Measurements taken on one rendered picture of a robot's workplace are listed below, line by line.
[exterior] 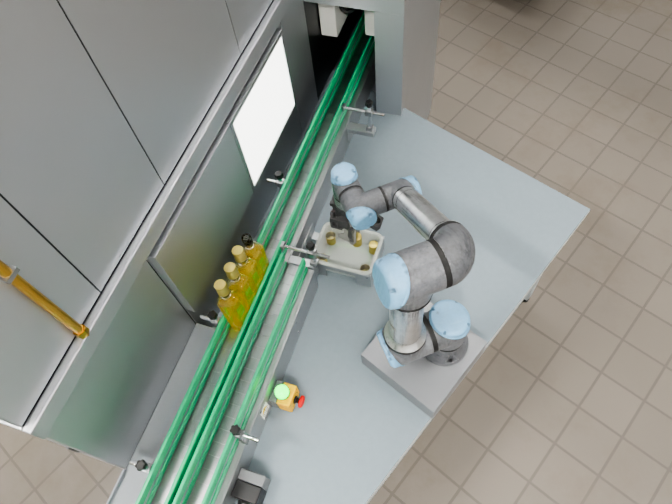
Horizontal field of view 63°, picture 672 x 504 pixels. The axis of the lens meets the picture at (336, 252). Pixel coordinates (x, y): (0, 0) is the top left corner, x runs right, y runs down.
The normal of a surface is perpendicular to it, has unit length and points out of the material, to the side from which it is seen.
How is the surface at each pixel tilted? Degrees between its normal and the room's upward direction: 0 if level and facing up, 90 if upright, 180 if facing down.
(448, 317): 7
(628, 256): 0
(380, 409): 0
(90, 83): 90
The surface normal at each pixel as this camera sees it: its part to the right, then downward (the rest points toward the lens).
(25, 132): 0.94, 0.24
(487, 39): -0.08, -0.50
